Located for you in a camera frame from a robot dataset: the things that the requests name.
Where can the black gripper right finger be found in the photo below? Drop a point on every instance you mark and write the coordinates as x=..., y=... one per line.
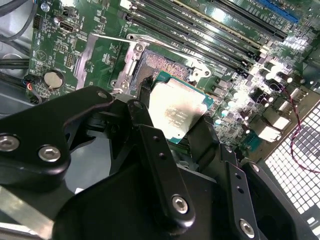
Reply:
x=247, y=200

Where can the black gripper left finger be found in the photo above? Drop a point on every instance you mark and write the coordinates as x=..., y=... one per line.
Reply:
x=37, y=130

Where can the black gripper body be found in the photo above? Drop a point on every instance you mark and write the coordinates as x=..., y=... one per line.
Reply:
x=120, y=215

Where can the metal socket cover frame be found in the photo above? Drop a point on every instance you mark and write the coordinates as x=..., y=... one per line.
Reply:
x=86, y=57

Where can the silver green CPU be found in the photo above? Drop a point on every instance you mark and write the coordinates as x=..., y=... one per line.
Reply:
x=175, y=110

